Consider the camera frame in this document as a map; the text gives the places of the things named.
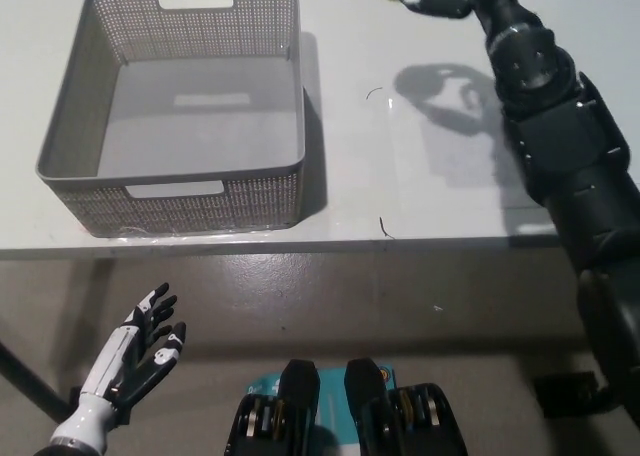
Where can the grey perforated plastic basket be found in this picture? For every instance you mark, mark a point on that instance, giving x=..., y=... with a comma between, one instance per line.
x=85, y=101

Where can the black teal robot body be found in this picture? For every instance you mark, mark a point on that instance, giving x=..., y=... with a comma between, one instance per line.
x=300, y=416

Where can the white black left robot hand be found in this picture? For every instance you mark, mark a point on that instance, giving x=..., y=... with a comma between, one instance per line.
x=135, y=361

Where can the black metal table leg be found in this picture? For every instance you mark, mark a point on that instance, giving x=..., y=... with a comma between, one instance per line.
x=30, y=386

